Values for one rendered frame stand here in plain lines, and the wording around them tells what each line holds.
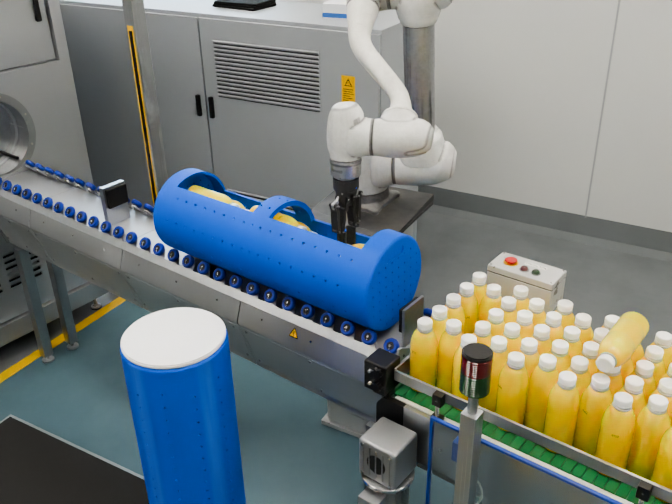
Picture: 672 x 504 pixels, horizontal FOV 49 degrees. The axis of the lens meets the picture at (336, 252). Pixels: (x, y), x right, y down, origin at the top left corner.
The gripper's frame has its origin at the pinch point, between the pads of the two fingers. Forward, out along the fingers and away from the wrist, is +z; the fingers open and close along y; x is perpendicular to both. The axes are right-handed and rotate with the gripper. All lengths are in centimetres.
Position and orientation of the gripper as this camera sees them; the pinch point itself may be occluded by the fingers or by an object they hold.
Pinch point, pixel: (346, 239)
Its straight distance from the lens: 218.8
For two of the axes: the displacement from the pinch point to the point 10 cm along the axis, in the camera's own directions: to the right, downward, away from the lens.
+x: 7.9, 2.7, -5.5
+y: -6.2, 3.7, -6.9
